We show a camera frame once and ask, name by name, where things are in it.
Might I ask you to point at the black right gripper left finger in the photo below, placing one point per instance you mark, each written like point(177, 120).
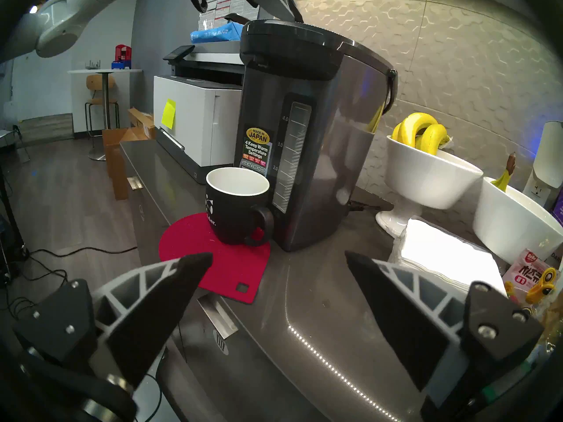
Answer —
point(145, 320)

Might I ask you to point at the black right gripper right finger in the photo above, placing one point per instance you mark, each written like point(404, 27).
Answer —
point(418, 329)

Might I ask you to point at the black electric water dispenser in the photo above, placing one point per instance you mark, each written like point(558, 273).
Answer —
point(316, 140)

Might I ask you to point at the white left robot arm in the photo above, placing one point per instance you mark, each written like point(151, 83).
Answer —
point(66, 25)

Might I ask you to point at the black dispenser power plug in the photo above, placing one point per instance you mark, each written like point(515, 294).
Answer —
point(357, 205)

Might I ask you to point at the blue printer paper ream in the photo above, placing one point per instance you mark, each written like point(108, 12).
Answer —
point(215, 32)

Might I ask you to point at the white napkin stack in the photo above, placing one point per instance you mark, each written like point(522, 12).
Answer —
point(440, 254)

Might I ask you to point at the red silicone mat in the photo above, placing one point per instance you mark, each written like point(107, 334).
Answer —
point(228, 267)

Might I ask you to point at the pink snack packet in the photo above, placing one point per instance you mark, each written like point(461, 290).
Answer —
point(523, 267)

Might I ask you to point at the yellow bag clip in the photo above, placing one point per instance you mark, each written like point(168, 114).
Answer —
point(543, 282)

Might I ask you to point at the black mug white inside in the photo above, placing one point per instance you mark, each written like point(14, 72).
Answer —
point(233, 214)

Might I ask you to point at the wide white bowl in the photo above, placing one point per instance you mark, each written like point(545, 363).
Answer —
point(510, 223)

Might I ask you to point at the white grey office printer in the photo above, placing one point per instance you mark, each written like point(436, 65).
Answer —
point(193, 118)

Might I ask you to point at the large cardboard box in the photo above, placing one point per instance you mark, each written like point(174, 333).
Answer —
point(116, 170)

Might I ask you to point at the yellow sticky note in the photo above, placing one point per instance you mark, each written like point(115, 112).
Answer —
point(168, 113)

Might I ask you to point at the small red device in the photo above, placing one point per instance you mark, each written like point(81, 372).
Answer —
point(123, 52)

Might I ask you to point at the single banana dark stem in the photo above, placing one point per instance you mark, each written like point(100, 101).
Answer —
point(503, 179)

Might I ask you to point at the small cardboard box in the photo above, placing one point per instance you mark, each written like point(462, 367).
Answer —
point(140, 120)

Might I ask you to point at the yellow banana bunch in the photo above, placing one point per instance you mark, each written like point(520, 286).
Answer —
point(418, 126)

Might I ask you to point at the purple coffee bag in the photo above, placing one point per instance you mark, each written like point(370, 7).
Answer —
point(559, 210)

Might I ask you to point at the round white bar table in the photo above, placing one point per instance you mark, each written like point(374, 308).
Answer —
point(105, 71)

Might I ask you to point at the wooden bar stool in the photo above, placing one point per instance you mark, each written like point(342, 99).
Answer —
point(101, 102)

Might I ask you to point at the white text wall poster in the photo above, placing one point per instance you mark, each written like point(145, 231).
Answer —
point(220, 3)

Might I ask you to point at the white pedestal bowl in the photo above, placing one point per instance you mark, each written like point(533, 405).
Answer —
point(426, 175)

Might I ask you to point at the white plug-in wall device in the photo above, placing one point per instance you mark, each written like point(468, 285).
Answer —
point(550, 153)

